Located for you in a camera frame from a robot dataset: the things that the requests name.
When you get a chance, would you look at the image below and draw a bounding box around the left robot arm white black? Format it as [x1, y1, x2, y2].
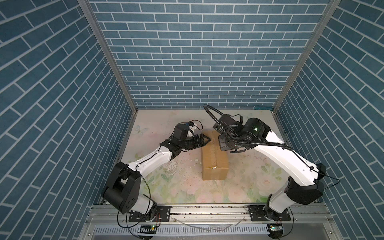
[101, 121, 211, 220]

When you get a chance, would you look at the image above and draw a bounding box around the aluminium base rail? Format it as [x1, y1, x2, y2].
[83, 203, 335, 235]

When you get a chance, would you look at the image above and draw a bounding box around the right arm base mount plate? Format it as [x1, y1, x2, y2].
[246, 205, 291, 222]

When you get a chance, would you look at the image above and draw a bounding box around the controller board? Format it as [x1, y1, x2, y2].
[267, 224, 284, 240]
[138, 225, 158, 240]

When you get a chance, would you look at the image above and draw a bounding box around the left controller board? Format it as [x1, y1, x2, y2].
[138, 225, 158, 240]

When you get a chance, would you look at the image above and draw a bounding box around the right controller board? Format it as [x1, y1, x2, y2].
[267, 224, 284, 240]

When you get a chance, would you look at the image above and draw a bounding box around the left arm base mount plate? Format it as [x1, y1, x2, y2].
[128, 206, 172, 223]

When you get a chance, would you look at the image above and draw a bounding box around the brown cardboard express box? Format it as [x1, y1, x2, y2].
[201, 130, 229, 181]

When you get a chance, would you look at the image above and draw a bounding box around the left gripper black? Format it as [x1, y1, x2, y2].
[178, 133, 211, 150]

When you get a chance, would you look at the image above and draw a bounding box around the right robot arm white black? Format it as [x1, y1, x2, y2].
[214, 114, 326, 215]

